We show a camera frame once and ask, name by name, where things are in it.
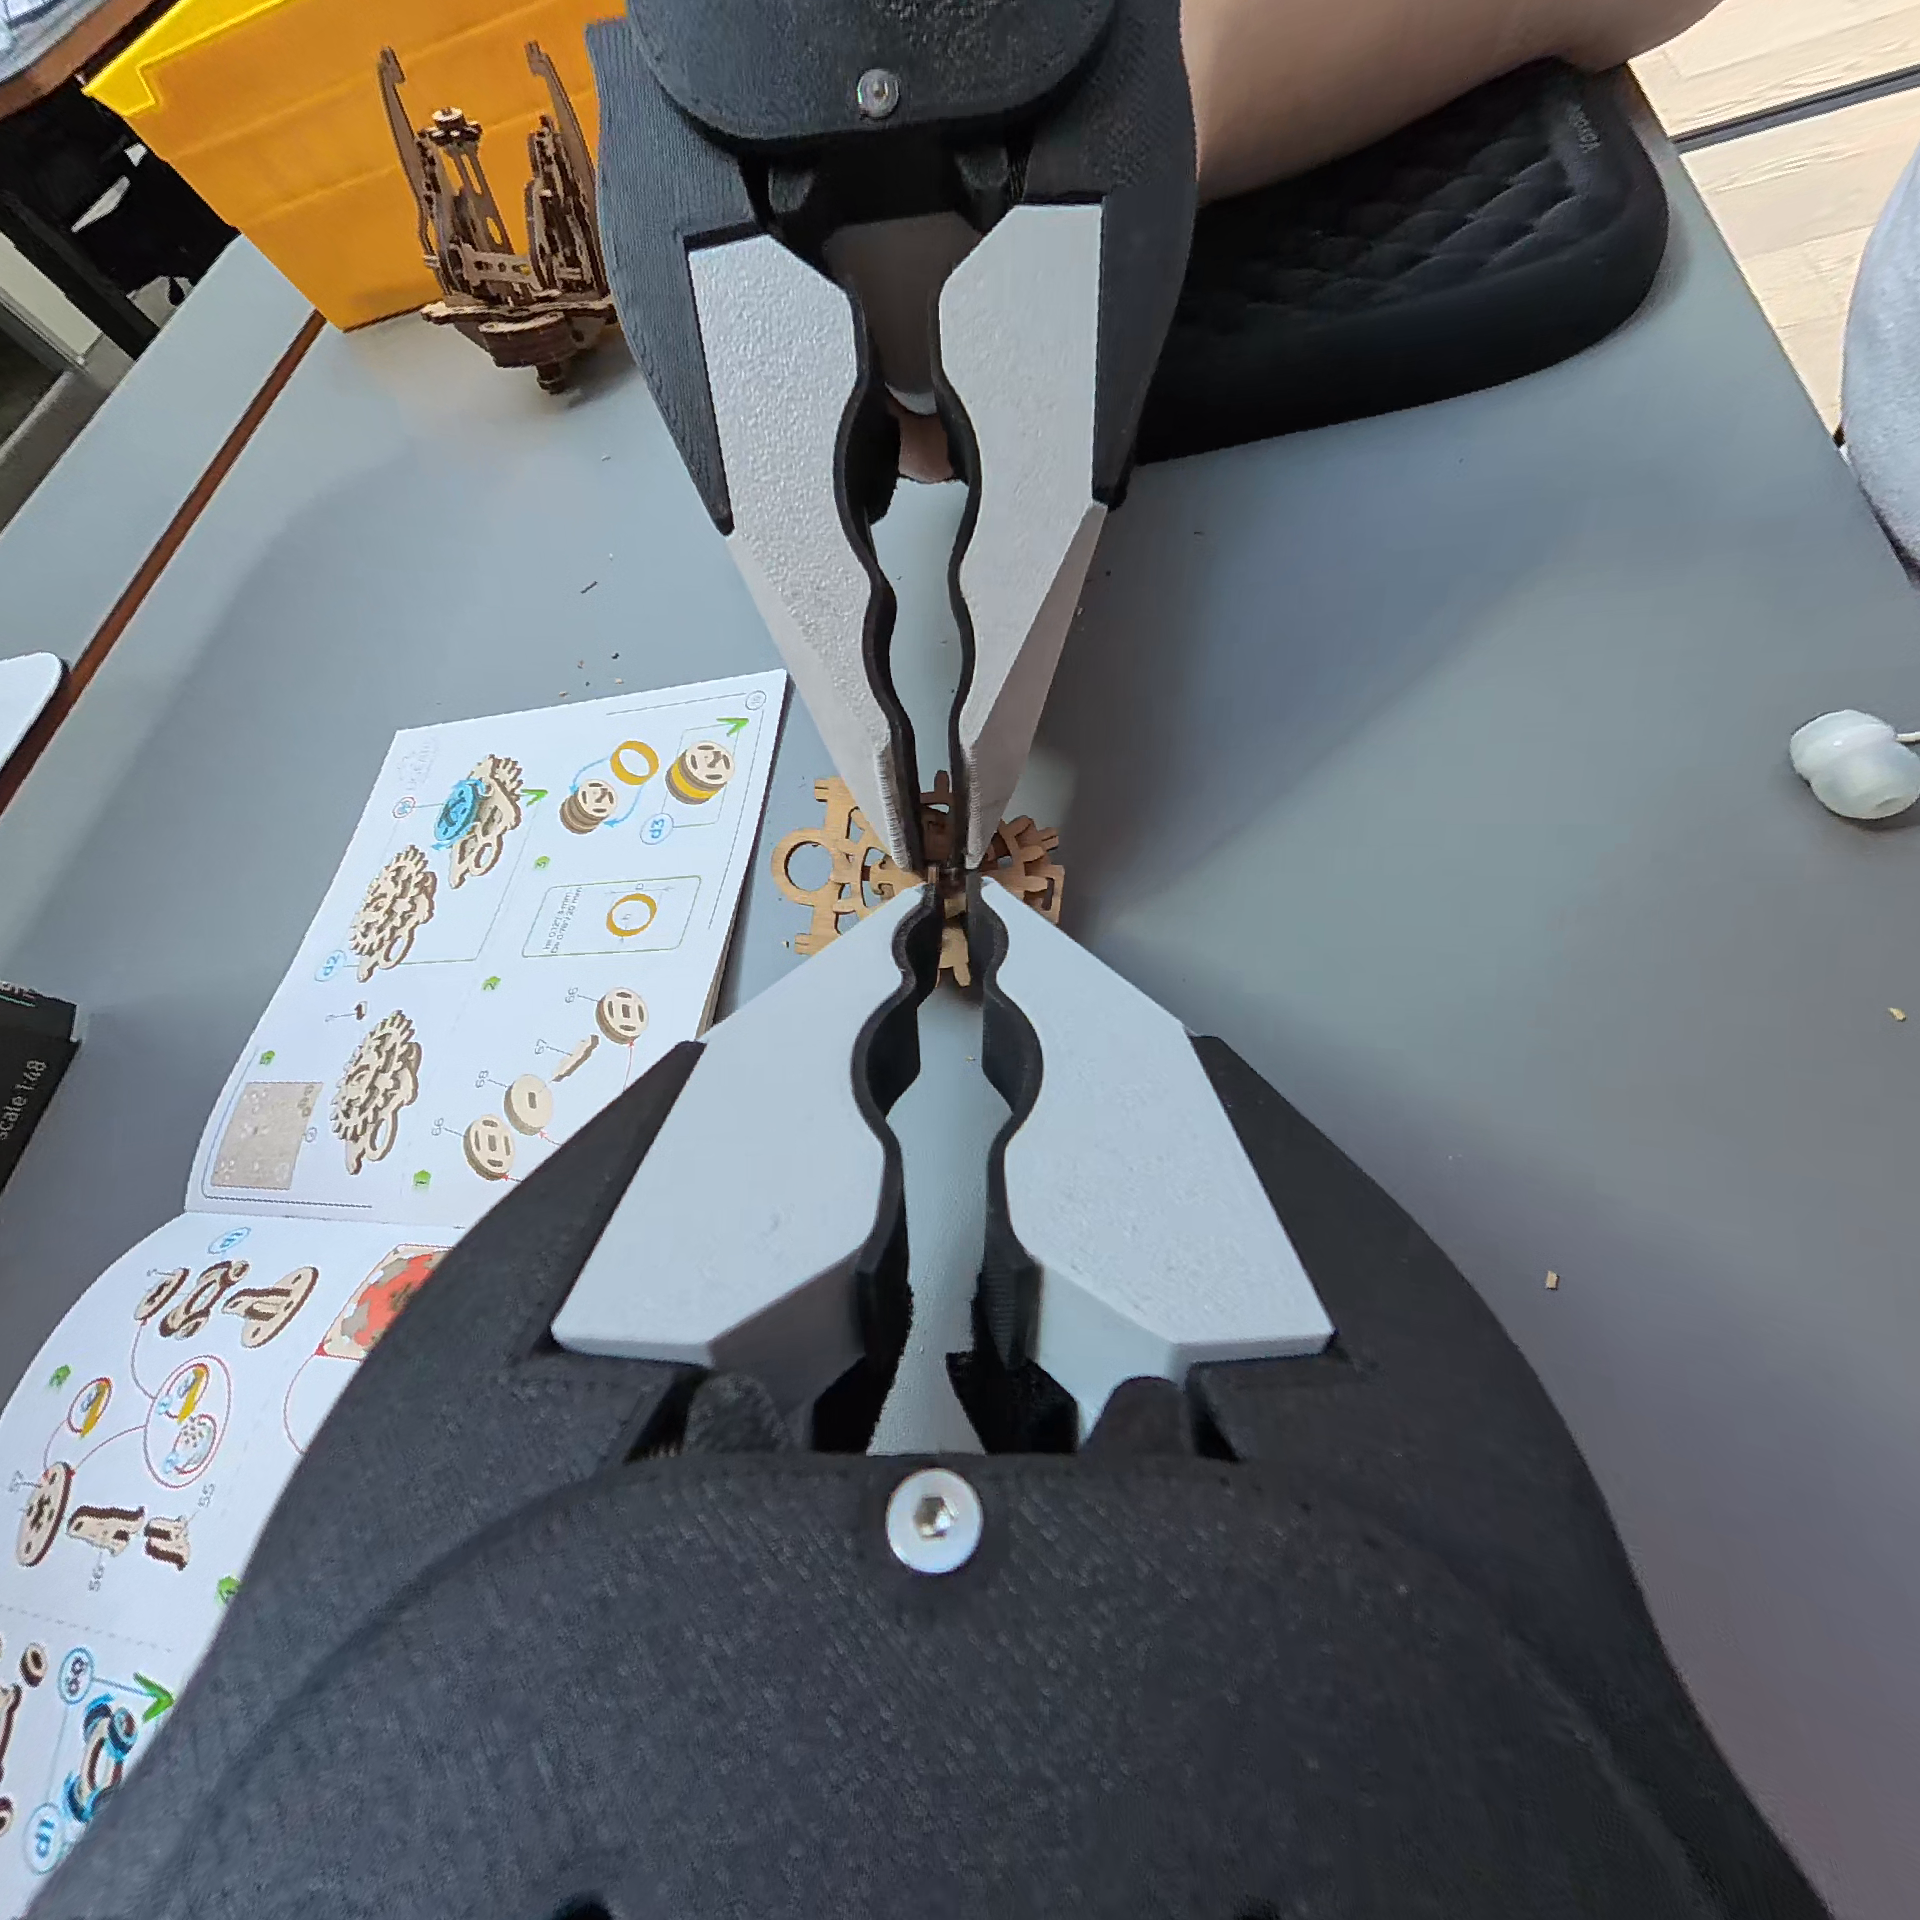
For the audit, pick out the grey fabric seat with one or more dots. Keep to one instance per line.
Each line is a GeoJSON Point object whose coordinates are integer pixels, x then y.
{"type": "Point", "coordinates": [1885, 390]}

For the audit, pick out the assembled wooden ship model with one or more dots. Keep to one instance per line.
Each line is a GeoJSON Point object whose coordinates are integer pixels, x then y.
{"type": "Point", "coordinates": [497, 255]}

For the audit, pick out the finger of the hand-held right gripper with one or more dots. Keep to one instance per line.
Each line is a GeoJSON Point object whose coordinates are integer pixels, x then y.
{"type": "Point", "coordinates": [779, 450]}
{"type": "Point", "coordinates": [1042, 450]}

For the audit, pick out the person's right forearm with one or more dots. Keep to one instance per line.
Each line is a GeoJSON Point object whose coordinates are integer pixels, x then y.
{"type": "Point", "coordinates": [1396, 74]}

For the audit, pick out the wooden gear model part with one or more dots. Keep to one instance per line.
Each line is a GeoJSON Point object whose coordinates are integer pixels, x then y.
{"type": "Point", "coordinates": [839, 885]}

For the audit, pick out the illustrated instruction booklet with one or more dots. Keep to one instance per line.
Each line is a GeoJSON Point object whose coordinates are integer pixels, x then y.
{"type": "Point", "coordinates": [449, 930]}

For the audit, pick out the black model kit box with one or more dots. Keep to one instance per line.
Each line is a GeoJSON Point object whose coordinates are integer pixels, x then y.
{"type": "Point", "coordinates": [37, 1079]}

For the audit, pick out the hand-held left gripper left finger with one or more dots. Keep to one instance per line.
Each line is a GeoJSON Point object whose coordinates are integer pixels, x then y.
{"type": "Point", "coordinates": [735, 1185]}

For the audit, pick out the white earbud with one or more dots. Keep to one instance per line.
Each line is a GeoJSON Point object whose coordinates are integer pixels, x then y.
{"type": "Point", "coordinates": [1845, 766]}

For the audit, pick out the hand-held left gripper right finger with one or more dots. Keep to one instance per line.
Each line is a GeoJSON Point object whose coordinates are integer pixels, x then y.
{"type": "Point", "coordinates": [1155, 1185]}

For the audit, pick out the yellow plastic bin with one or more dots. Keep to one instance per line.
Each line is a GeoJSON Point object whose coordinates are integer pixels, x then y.
{"type": "Point", "coordinates": [300, 164]}

